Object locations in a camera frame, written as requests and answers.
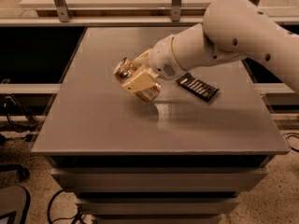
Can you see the black office chair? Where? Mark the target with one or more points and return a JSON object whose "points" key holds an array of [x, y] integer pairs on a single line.
{"points": [[14, 200]]}

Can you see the grey drawer cabinet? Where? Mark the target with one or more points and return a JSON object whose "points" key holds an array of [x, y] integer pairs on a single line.
{"points": [[176, 160]]}

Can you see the orange soda can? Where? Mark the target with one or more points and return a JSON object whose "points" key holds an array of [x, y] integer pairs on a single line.
{"points": [[125, 65]]}

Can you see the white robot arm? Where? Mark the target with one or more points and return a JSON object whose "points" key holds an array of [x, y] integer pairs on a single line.
{"points": [[230, 30]]}

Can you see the middle metal bracket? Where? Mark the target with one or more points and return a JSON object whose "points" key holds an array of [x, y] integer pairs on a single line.
{"points": [[175, 10]]}

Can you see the black snack packet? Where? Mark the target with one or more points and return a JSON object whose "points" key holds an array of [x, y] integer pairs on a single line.
{"points": [[197, 87]]}

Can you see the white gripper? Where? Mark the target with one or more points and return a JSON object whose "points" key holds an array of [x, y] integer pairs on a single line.
{"points": [[163, 60]]}

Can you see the left metal bracket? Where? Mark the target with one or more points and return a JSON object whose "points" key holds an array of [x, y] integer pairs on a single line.
{"points": [[62, 10]]}

